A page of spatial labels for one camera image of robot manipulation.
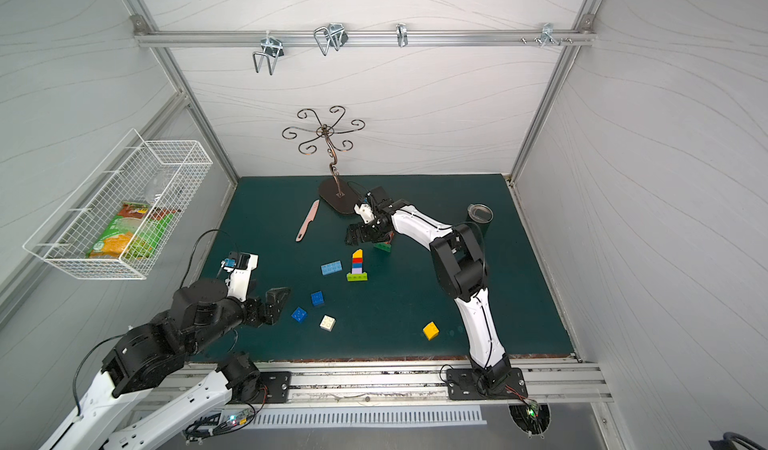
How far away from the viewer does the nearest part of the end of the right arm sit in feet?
2.49

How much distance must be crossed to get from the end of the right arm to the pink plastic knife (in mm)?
223

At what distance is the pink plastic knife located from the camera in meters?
1.06
